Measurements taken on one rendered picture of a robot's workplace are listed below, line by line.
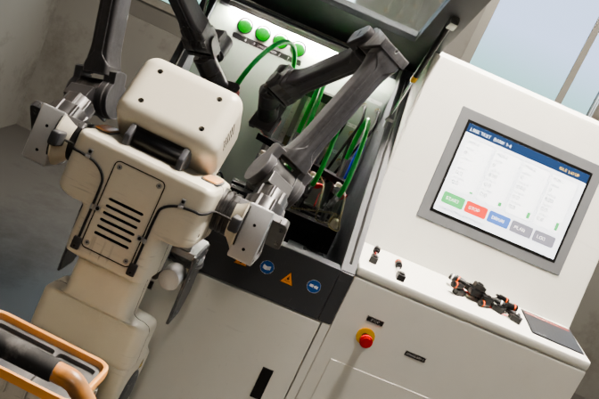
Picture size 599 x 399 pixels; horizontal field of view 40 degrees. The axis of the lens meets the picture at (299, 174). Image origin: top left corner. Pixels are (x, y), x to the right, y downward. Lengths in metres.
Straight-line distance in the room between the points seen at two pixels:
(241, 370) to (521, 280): 0.87
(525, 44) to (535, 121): 2.11
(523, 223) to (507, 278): 0.17
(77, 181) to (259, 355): 0.98
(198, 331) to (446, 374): 0.69
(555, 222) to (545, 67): 2.17
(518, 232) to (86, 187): 1.42
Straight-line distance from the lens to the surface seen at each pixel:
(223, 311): 2.31
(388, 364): 2.37
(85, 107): 1.70
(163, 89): 1.57
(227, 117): 1.55
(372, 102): 2.67
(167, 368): 2.41
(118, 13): 1.76
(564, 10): 4.66
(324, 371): 2.38
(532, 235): 2.57
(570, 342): 2.53
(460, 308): 2.32
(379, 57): 1.74
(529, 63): 4.65
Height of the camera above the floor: 1.70
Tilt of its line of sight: 15 degrees down
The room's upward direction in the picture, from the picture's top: 24 degrees clockwise
